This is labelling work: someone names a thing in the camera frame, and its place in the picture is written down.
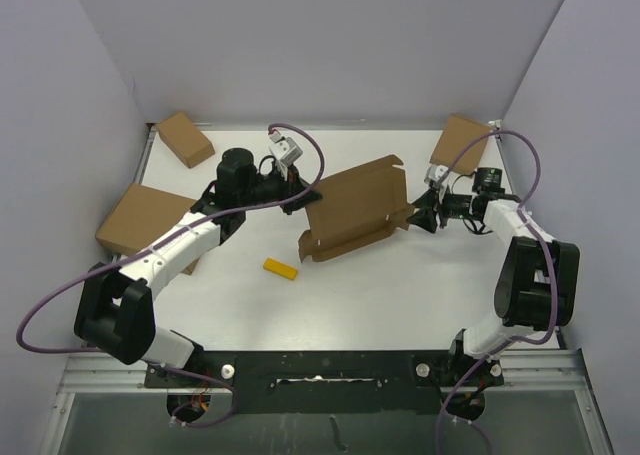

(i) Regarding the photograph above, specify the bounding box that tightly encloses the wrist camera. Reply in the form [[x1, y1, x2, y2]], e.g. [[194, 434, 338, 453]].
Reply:
[[269, 133, 303, 178], [424, 164, 450, 190]]

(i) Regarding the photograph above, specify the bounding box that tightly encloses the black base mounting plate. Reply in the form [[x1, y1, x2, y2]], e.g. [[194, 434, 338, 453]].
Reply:
[[144, 350, 504, 421]]

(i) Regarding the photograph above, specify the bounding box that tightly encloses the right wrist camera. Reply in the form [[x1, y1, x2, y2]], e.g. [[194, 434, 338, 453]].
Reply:
[[424, 164, 450, 190]]

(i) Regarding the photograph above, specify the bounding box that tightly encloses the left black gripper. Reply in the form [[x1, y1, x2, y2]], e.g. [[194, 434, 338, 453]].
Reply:
[[239, 160, 322, 215]]

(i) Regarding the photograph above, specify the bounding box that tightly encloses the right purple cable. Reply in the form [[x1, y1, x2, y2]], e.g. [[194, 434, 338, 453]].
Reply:
[[433, 129, 559, 455]]

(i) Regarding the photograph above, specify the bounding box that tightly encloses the yellow wooden block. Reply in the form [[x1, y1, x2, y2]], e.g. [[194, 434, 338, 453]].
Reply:
[[263, 258, 298, 281]]

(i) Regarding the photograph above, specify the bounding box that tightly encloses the large folded cardboard box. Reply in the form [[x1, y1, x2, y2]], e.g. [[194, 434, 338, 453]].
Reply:
[[95, 183, 195, 256]]

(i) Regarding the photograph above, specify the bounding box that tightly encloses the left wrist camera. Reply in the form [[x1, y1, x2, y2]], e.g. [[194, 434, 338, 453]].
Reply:
[[269, 133, 303, 178]]

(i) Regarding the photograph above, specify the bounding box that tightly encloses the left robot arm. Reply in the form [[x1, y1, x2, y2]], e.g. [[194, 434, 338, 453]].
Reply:
[[74, 138, 321, 386]]

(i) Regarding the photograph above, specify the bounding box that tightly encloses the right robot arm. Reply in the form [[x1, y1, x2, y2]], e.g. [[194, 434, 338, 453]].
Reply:
[[407, 165, 580, 384]]

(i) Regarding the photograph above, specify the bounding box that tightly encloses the small folded cardboard box left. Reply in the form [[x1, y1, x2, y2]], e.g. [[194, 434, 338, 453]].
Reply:
[[156, 112, 215, 169]]

